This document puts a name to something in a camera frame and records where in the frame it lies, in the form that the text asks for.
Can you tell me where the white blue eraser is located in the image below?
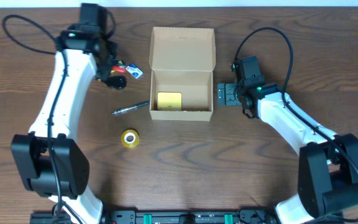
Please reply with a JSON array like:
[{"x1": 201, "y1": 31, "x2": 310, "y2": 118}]
[{"x1": 126, "y1": 63, "x2": 144, "y2": 79}]

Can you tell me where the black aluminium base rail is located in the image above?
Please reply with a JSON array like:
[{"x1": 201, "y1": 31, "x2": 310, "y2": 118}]
[{"x1": 29, "y1": 209, "x2": 344, "y2": 224}]

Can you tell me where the black computer mouse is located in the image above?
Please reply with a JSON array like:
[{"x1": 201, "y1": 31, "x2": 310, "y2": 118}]
[{"x1": 104, "y1": 75, "x2": 127, "y2": 90}]

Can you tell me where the yellow sticky note pad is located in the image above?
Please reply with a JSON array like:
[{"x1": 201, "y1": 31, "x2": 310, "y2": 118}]
[{"x1": 157, "y1": 92, "x2": 182, "y2": 111}]

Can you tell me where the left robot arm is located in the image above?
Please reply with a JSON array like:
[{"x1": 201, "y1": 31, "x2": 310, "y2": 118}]
[{"x1": 11, "y1": 3, "x2": 127, "y2": 223}]

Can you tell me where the yellow tape roll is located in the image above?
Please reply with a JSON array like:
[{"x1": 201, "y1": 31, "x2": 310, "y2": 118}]
[{"x1": 121, "y1": 129, "x2": 140, "y2": 149}]

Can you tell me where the red black stapler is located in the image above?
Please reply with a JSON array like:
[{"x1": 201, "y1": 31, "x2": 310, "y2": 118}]
[{"x1": 111, "y1": 60, "x2": 126, "y2": 74}]

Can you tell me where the brown cardboard box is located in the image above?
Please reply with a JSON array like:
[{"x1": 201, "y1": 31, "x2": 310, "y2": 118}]
[{"x1": 149, "y1": 27, "x2": 216, "y2": 121}]

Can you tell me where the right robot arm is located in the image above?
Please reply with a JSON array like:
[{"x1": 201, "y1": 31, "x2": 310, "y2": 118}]
[{"x1": 218, "y1": 57, "x2": 358, "y2": 223}]

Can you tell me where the black ballpoint pen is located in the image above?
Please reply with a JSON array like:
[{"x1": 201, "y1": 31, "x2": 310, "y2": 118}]
[{"x1": 112, "y1": 101, "x2": 150, "y2": 115}]

